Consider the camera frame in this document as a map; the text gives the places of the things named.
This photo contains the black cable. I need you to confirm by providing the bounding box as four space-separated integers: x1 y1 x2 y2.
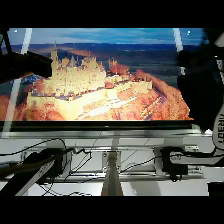
0 137 69 158
119 155 165 174
169 148 224 159
63 148 93 184

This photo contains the silver frame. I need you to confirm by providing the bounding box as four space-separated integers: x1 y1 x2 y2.
0 128 224 197

